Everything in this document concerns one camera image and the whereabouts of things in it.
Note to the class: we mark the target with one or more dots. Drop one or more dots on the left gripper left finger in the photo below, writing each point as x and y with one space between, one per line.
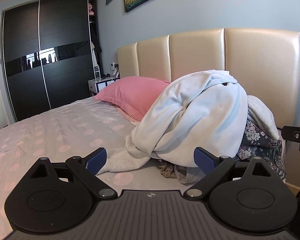
53 197

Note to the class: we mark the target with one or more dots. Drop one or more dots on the black sliding wardrobe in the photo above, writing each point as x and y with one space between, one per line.
47 55

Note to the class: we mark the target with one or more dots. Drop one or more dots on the white fleece garment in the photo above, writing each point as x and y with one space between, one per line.
262 117

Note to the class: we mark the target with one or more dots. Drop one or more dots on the dark floral garment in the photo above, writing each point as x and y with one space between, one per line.
255 143

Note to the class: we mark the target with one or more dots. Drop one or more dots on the brown crumpled garment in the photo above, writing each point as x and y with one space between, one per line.
169 170

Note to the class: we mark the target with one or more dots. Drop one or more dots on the polka dot bed sheet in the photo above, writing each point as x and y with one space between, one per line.
75 129

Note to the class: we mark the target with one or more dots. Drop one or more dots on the pink pillow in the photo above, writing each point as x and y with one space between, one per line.
134 94

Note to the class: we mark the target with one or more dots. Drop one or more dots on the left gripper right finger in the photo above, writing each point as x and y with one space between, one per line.
246 196

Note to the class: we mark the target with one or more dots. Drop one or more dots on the white nightstand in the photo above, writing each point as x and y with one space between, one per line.
96 85

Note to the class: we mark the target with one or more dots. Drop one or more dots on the beige padded headboard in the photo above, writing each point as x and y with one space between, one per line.
266 62

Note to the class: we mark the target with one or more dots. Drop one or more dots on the white sweatshirt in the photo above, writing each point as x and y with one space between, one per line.
205 109

